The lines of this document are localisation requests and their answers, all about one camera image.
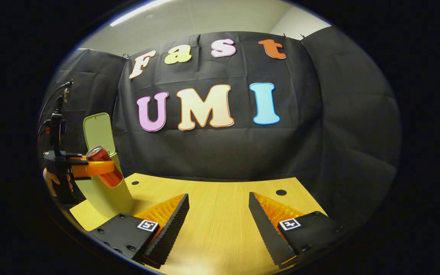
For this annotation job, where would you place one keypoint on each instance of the black backdrop cloth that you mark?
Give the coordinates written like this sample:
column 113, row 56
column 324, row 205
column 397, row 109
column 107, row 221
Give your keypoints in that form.
column 224, row 152

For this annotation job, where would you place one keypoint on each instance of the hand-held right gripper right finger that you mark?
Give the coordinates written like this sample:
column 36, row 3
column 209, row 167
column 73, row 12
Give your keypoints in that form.
column 264, row 229

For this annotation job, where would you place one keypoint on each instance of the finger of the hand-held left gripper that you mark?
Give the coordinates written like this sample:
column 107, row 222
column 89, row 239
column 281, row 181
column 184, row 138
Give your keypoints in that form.
column 97, row 167

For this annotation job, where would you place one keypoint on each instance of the red pop can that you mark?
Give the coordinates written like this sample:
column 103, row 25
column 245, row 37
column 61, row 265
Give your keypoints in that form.
column 99, row 154

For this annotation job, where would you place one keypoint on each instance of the wooden desktop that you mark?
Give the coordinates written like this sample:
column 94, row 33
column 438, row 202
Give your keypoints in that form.
column 220, row 214

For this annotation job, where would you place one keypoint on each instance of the cream desktop garbage bin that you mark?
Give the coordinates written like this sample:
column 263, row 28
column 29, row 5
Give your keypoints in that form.
column 105, row 198

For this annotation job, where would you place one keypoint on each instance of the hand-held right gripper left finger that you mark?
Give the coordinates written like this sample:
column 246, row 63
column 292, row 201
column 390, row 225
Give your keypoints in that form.
column 176, row 225

